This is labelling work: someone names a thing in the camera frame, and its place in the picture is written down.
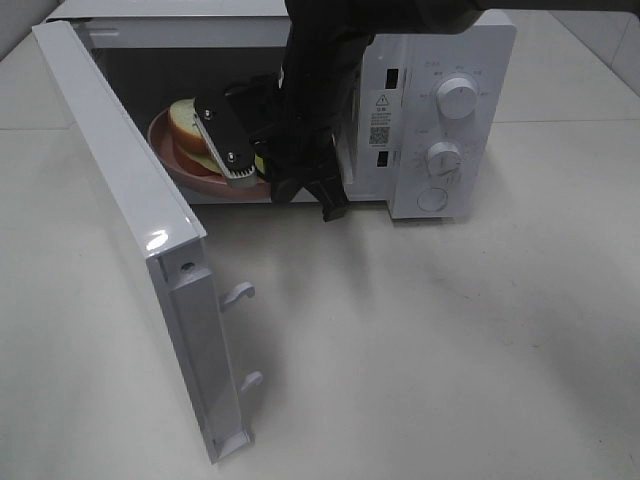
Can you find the pink round plate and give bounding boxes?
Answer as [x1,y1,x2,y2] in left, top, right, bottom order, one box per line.
[147,108,270,204]

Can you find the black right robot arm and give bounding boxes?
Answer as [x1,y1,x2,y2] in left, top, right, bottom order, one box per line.
[226,1,639,221]

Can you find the lower white timer knob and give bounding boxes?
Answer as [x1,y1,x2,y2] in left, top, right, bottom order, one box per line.
[426,141,462,176]

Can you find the sandwich with lettuce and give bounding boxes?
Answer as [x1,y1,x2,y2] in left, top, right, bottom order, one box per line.
[168,98,271,177]

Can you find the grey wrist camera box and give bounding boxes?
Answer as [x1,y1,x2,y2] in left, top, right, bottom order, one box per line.
[194,90,258,189]

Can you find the upper white power knob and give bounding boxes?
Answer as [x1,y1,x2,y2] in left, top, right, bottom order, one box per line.
[435,74,479,120]

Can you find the white microwave door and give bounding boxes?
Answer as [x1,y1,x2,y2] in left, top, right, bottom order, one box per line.
[33,21,263,462]

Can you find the white warning label sticker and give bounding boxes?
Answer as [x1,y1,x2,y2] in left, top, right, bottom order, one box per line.
[365,89,402,148]

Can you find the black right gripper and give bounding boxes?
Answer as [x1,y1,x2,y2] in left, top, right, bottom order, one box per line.
[224,75,349,222]

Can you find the round white door button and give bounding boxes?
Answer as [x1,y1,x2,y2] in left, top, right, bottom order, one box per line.
[417,187,448,213]

